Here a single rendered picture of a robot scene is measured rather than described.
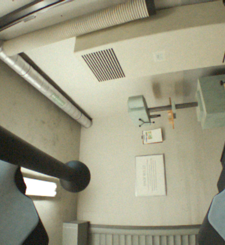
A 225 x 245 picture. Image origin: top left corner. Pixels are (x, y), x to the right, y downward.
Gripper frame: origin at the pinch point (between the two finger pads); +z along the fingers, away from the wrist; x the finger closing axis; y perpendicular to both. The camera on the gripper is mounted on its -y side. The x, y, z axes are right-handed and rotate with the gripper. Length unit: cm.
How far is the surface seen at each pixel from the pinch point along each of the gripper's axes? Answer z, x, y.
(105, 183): 212, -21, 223
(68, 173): 1.3, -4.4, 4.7
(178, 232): 131, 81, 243
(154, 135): 250, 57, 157
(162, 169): 208, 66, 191
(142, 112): 194, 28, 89
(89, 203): 191, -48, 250
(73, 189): 2.6, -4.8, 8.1
